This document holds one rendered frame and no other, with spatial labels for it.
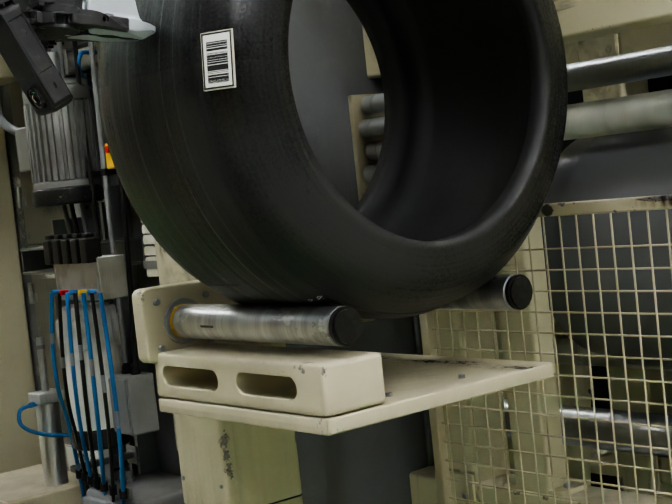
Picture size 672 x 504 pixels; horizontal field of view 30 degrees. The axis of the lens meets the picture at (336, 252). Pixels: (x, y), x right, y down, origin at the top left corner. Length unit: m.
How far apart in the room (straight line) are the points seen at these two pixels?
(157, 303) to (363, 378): 0.36
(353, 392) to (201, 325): 0.28
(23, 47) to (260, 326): 0.43
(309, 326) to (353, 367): 0.07
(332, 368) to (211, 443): 0.43
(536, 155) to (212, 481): 0.64
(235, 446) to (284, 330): 0.35
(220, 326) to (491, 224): 0.35
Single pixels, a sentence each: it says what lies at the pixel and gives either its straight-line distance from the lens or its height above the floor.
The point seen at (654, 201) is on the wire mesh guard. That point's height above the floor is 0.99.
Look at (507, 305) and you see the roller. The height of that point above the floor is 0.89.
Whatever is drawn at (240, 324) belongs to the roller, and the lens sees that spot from 1.52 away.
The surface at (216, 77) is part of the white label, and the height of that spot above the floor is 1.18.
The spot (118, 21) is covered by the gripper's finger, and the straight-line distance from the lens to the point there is 1.34.
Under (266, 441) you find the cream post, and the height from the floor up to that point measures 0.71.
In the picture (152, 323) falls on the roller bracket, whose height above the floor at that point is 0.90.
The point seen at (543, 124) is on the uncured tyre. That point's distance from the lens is 1.59.
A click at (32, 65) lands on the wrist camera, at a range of 1.30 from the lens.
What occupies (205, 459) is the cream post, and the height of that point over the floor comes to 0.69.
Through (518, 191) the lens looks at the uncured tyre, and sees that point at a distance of 1.54.
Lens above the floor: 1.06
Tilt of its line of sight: 3 degrees down
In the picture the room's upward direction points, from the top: 6 degrees counter-clockwise
